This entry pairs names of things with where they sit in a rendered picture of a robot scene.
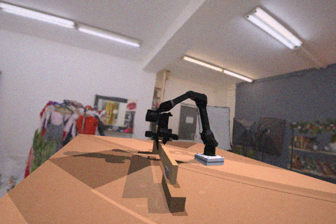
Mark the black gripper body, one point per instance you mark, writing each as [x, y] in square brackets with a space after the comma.
[156, 135]

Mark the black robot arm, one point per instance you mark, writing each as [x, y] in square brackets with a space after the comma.
[201, 101]

